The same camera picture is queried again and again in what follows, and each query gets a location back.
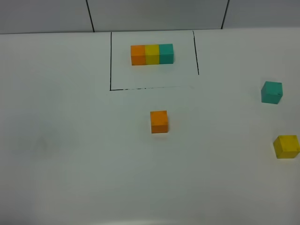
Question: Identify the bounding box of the orange template block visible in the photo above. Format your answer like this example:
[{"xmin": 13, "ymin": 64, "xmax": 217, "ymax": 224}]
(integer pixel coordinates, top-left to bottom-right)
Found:
[{"xmin": 130, "ymin": 45, "xmax": 146, "ymax": 66}]

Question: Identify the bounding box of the teal template block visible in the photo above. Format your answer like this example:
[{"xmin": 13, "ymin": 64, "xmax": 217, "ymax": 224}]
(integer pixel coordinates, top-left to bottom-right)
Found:
[{"xmin": 159, "ymin": 44, "xmax": 174, "ymax": 64}]

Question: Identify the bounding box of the yellow template block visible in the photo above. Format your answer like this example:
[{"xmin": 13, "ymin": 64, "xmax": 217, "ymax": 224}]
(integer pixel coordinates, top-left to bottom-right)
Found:
[{"xmin": 145, "ymin": 45, "xmax": 160, "ymax": 65}]

